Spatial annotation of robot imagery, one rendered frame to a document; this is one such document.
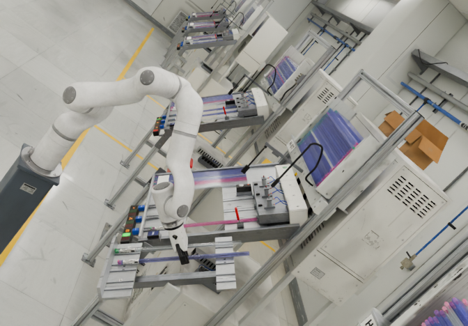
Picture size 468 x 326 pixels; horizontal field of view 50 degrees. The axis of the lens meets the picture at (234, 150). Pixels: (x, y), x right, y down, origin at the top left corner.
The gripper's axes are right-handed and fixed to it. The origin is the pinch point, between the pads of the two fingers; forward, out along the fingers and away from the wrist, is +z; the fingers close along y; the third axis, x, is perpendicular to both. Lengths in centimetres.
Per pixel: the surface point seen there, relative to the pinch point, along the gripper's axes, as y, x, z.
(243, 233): 25.3, -22.8, 10.8
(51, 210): 122, 98, 22
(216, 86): 496, -6, 63
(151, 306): -5.4, 16.8, 14.7
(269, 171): 87, -42, 13
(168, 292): -5.4, 8.7, 10.4
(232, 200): 56, -20, 10
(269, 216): 29.3, -35.5, 7.4
